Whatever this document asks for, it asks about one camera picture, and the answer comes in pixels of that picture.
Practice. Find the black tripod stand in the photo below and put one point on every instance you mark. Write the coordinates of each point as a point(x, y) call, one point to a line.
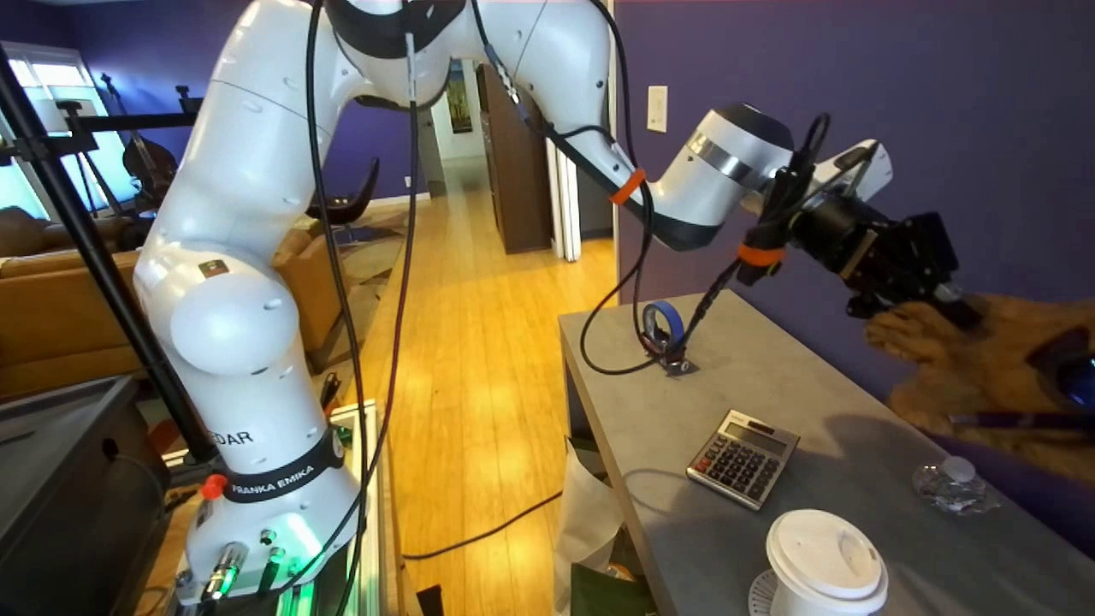
point(80, 226)

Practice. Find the white door frame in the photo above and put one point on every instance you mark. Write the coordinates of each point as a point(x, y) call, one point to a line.
point(566, 194)

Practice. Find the black storage box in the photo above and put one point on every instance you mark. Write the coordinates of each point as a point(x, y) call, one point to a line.
point(69, 502)

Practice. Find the burl wood key bowl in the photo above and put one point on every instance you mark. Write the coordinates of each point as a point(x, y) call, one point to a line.
point(969, 365)

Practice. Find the dark green bag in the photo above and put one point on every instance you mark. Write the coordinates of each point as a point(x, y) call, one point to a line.
point(603, 594)

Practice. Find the blue tape roll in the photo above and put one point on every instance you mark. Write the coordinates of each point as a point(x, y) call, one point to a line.
point(664, 326)

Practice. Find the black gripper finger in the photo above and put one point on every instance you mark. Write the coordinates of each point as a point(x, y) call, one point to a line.
point(873, 304)
point(960, 308)

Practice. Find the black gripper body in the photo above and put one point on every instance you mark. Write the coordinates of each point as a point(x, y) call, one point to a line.
point(879, 244)

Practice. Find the bright window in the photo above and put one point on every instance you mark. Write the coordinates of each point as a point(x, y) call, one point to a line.
point(46, 124)

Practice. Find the dark brown door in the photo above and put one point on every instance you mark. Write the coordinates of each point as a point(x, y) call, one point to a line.
point(520, 172)

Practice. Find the white lidded coffee cup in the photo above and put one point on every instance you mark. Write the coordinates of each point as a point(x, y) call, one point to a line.
point(826, 564)

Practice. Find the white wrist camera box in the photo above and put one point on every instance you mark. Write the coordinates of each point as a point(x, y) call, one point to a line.
point(860, 172)

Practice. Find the blue mirrored sunglasses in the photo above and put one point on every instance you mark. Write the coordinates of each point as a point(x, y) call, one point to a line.
point(1066, 370)

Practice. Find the brown sofa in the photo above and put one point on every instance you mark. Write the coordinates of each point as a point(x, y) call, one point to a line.
point(55, 319)

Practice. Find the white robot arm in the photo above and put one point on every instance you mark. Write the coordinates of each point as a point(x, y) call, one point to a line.
point(240, 226)

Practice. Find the grey desk calculator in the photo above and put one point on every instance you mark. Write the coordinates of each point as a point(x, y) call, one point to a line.
point(741, 459)

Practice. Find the framed wall picture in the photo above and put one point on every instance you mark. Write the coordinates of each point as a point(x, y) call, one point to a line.
point(459, 96)

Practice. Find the white light switch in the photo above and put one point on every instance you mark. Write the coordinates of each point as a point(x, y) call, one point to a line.
point(659, 107)

